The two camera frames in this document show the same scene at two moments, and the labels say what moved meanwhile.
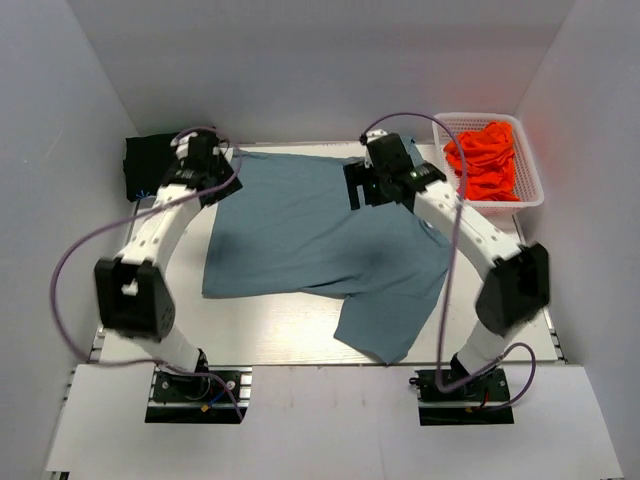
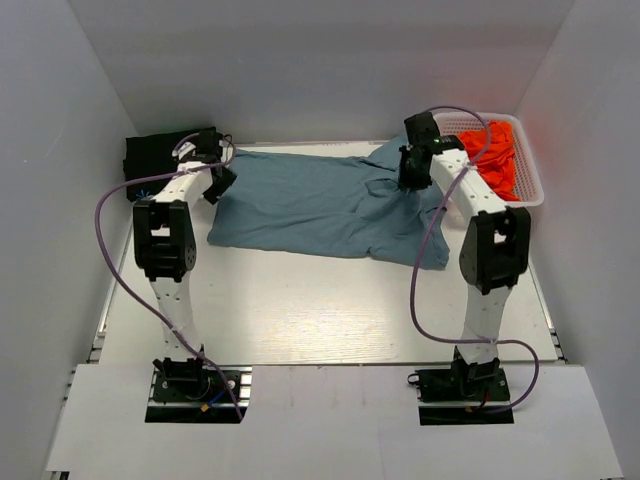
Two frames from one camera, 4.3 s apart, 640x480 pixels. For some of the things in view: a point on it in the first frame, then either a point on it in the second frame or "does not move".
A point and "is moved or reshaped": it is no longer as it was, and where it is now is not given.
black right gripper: (360, 175) -> (406, 180)
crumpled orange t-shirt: (490, 169) does not move
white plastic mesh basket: (527, 176) does not move
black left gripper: (223, 192) does not move
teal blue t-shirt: (291, 230) is moved or reshaped
